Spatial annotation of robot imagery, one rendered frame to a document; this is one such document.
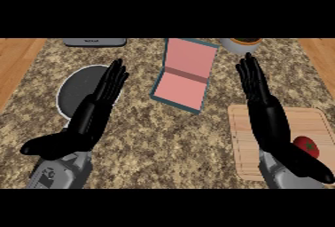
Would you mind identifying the pink and teal open box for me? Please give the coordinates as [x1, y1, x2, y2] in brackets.
[147, 38, 220, 115]

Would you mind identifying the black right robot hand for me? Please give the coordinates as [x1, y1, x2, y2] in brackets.
[235, 52, 335, 184]

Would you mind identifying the white pot with soil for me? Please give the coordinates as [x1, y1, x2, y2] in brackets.
[218, 38, 264, 55]

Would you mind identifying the dark grey round plate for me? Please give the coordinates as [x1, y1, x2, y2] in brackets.
[56, 65, 112, 121]

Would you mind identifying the pale wooden cutting board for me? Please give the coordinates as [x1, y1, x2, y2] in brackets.
[226, 104, 335, 182]

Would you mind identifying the grey flat appliance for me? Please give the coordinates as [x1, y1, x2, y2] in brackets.
[62, 38, 128, 48]

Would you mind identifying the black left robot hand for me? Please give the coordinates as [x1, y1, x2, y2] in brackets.
[19, 58, 131, 161]

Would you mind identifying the red tomato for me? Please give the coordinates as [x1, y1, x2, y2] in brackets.
[292, 136, 320, 160]

